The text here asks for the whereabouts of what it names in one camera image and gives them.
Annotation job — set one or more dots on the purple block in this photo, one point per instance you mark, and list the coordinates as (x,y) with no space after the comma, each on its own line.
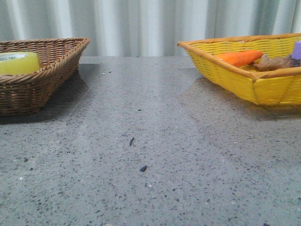
(296,53)

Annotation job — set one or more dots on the yellow tape roll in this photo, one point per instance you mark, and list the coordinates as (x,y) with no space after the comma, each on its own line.
(19,63)

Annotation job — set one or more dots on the white curtain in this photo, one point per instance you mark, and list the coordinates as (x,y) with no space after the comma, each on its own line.
(145,28)

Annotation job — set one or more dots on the orange toy carrot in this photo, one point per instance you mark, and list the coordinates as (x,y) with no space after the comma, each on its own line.
(239,59)

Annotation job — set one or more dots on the brown ginger root toy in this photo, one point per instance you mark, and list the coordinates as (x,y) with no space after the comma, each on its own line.
(270,64)

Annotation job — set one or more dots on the brown wicker basket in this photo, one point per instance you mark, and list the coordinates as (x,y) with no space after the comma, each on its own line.
(28,93)

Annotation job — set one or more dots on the yellow wicker basket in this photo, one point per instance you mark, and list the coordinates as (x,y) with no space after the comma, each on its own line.
(278,87)

